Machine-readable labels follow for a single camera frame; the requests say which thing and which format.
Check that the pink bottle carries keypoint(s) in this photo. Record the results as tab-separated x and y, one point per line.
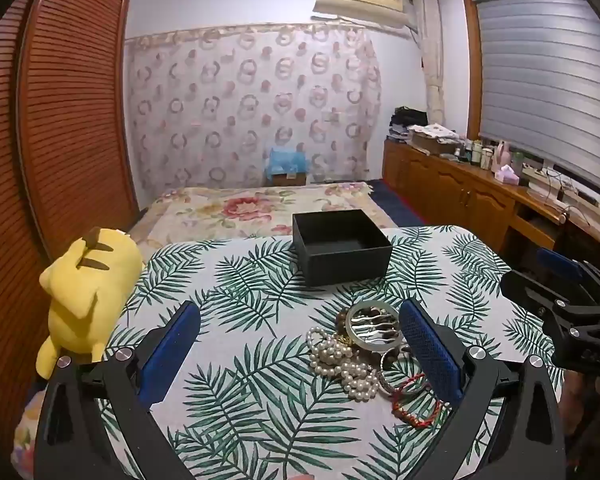
502	155

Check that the yellow plush toy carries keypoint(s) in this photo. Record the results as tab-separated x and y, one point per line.
90	290

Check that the wooden cabinet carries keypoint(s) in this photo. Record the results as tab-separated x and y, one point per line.
455	190

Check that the white wrapped pipe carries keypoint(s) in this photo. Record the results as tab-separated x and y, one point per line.
430	50

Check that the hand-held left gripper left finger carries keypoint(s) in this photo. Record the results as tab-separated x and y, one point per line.
172	355

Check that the black box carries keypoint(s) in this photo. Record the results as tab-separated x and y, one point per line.
350	262

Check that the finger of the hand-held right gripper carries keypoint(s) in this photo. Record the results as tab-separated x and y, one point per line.
557	260
527	287

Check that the floral blanket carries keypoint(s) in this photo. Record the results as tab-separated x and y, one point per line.
240	210

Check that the translucent jade bangle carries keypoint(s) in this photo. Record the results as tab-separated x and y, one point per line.
375	348

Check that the white air conditioner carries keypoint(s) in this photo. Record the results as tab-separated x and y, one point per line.
360	0

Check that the pink tissue box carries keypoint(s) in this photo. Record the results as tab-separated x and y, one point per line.
507	175

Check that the green leaf print tablecloth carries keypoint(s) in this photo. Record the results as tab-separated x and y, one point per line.
240	310

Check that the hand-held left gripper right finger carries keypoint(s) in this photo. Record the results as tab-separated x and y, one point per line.
430	355

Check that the navy blue mat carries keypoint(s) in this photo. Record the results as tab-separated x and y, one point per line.
400	210

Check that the pile of dark clothes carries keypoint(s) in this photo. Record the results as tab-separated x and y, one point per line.
407	120

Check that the cardboard box with cloth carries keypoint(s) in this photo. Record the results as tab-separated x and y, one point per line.
432	141

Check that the wooden window frame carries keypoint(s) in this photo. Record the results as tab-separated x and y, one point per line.
472	60

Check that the wooden louvered wardrobe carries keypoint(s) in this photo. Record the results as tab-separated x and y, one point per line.
70	135

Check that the small brown box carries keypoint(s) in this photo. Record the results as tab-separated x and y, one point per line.
290	179

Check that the blue plastic bag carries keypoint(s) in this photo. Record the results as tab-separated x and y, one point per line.
285	162

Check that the row of small bottles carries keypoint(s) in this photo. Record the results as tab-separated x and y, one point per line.
475	152

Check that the person's right hand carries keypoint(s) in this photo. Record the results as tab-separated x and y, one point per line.
580	402

